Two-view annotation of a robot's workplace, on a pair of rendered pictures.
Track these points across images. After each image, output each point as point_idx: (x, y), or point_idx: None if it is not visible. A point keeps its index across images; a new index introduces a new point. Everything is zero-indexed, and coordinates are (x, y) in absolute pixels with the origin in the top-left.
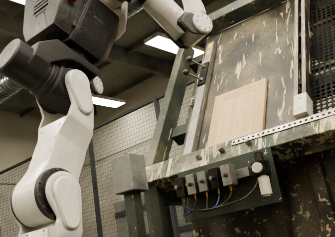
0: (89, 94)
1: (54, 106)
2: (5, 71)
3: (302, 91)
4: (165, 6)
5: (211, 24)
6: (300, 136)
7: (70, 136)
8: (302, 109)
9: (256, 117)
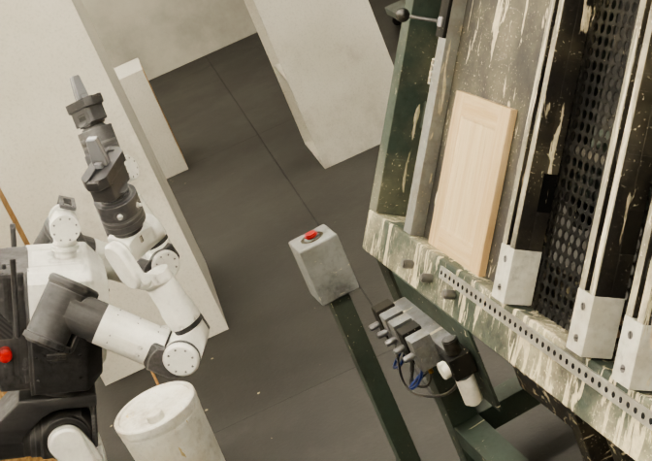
0: (85, 451)
1: None
2: None
3: (511, 241)
4: (118, 351)
5: (194, 359)
6: (494, 346)
7: None
8: (501, 293)
9: (481, 220)
